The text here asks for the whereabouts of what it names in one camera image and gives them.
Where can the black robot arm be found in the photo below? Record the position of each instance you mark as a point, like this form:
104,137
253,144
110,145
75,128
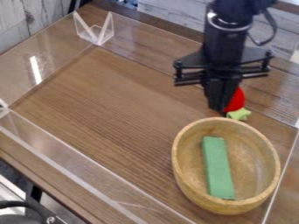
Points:
241,11

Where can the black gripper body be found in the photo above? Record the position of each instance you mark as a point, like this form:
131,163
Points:
223,58

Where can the red knitted strawberry toy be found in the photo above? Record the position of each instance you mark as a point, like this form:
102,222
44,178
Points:
235,111

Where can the clear acrylic tray wall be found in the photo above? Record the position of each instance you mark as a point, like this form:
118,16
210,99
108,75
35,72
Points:
95,192

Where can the clear acrylic corner bracket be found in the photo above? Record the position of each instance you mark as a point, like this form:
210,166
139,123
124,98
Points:
95,34

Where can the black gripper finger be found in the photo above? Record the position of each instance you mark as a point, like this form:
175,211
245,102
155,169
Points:
229,89
213,86

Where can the brown wooden bowl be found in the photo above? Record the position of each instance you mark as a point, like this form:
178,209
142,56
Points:
254,164

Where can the black table clamp mount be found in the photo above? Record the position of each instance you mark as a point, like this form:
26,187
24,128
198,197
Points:
47,217

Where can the green rectangular block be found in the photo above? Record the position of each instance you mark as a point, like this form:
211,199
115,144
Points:
218,172

